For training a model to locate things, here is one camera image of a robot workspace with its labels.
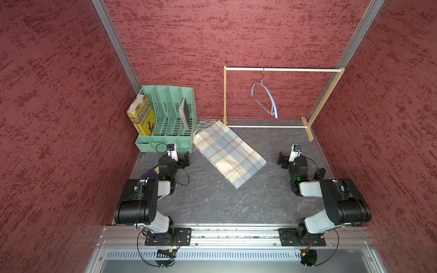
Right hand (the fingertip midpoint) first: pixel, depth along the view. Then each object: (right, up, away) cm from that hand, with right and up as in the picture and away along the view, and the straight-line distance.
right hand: (287, 154), depth 94 cm
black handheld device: (+17, -11, -3) cm, 21 cm away
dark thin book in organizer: (-60, +26, +7) cm, 66 cm away
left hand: (-61, 0, -1) cm, 61 cm away
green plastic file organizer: (-72, +28, +25) cm, 81 cm away
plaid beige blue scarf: (-35, 0, +7) cm, 36 cm away
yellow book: (-83, +22, +1) cm, 86 cm away
